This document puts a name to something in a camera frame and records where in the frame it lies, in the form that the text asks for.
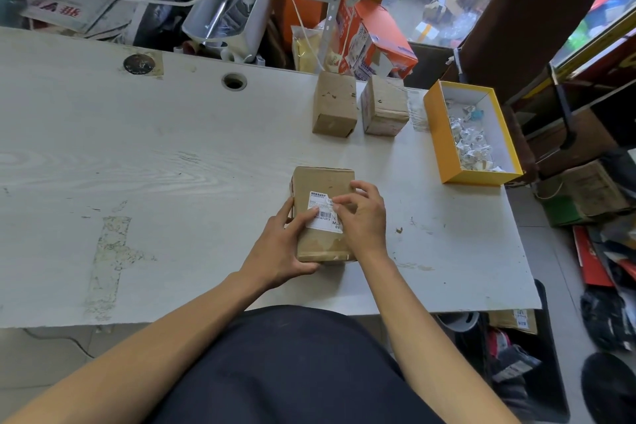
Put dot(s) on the pile of torn label scraps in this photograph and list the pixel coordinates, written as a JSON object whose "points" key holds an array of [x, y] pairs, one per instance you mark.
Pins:
{"points": [[472, 143]]}

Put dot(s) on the tall cardboard box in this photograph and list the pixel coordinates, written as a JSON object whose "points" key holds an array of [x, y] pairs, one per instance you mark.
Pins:
{"points": [[320, 177]]}

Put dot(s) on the orange printed carton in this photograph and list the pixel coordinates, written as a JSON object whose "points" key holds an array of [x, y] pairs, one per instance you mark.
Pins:
{"points": [[392, 31]]}

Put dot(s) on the white plastic bin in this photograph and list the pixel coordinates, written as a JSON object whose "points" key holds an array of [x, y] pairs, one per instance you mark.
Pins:
{"points": [[256, 26]]}

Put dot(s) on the black round stool base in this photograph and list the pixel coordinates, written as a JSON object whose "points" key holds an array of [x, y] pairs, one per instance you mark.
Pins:
{"points": [[608, 389]]}

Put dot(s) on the yellow tray with label scraps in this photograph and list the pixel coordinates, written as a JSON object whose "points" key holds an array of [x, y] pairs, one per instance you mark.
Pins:
{"points": [[439, 140]]}

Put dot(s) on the red folder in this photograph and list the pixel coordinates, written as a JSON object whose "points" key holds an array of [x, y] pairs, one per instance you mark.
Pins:
{"points": [[589, 257]]}

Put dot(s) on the folded newspaper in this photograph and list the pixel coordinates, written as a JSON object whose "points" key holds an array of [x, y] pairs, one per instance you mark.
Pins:
{"points": [[69, 9]]}

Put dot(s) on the black round grommet cover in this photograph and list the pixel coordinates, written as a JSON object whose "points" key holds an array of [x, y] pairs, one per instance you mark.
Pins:
{"points": [[139, 64]]}

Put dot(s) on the person's left hand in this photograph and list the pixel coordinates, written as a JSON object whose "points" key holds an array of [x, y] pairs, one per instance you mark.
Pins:
{"points": [[273, 259]]}

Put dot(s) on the black plastic crate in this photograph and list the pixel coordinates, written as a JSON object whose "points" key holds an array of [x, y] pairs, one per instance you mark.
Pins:
{"points": [[554, 364]]}

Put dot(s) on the person's right hand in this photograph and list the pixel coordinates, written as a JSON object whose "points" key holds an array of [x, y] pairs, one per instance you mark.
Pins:
{"points": [[365, 225]]}

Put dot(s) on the white bucket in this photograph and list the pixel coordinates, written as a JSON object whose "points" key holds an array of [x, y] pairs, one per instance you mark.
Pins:
{"points": [[459, 322]]}

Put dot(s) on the small cube brown parcel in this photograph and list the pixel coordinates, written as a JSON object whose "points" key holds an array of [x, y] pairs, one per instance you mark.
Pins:
{"points": [[385, 103]]}

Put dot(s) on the labelled brown cardboard box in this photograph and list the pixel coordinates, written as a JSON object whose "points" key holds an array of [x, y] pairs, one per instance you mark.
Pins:
{"points": [[504, 319]]}

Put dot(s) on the person's left forearm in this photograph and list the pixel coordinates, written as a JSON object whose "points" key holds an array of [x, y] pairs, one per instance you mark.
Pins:
{"points": [[139, 364]]}

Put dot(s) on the person's right forearm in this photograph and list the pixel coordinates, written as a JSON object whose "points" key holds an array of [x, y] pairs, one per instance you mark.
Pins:
{"points": [[427, 354]]}

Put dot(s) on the white perforated metal post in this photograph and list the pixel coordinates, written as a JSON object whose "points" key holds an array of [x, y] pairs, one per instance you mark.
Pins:
{"points": [[335, 6]]}

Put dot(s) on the white barcode label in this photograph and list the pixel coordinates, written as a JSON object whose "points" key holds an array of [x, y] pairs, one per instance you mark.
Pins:
{"points": [[323, 220]]}

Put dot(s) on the beige plastic packet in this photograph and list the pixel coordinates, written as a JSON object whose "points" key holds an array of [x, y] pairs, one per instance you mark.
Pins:
{"points": [[304, 48]]}

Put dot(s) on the dark navy shirt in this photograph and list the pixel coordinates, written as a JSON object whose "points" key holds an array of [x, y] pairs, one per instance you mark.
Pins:
{"points": [[298, 369]]}

